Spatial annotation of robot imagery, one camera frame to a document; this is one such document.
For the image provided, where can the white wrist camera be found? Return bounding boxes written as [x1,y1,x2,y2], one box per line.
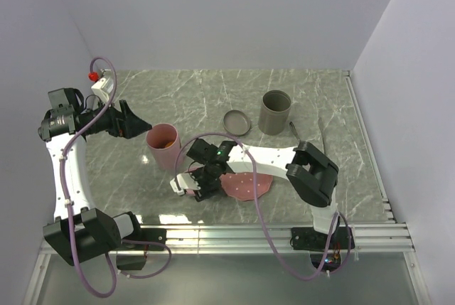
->
[88,72,114,103]
[170,172,200,196]

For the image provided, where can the grey cylindrical container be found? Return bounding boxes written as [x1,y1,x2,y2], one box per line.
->
[258,90,292,136]

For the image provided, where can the grey container lid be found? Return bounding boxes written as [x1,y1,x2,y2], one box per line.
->
[223,109,251,137]

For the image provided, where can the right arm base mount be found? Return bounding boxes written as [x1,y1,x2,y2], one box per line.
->
[290,226,355,273]

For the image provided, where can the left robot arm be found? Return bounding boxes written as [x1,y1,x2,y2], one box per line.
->
[38,88,152,266]

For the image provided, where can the aluminium mounting rail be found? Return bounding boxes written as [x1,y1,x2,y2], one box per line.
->
[21,223,433,305]

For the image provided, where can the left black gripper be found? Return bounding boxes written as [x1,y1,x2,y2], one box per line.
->
[84,96,151,139]

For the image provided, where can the pink dotted plate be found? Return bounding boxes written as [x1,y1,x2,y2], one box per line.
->
[220,173,273,201]

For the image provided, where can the pink cylindrical container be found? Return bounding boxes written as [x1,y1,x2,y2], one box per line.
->
[146,123,184,171]

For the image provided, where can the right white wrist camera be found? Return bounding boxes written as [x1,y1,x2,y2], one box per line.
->
[170,172,200,196]

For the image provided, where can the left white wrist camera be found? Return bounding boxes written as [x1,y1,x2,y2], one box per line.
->
[88,72,114,103]

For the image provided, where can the metal food tongs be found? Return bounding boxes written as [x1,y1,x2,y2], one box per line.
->
[289,117,326,152]

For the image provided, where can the pink container lid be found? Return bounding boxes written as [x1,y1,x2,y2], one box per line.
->
[183,168,200,197]

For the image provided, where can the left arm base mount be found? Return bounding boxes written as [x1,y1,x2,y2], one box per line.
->
[115,228,167,272]

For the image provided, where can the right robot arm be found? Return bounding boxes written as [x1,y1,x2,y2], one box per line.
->
[175,138,339,248]

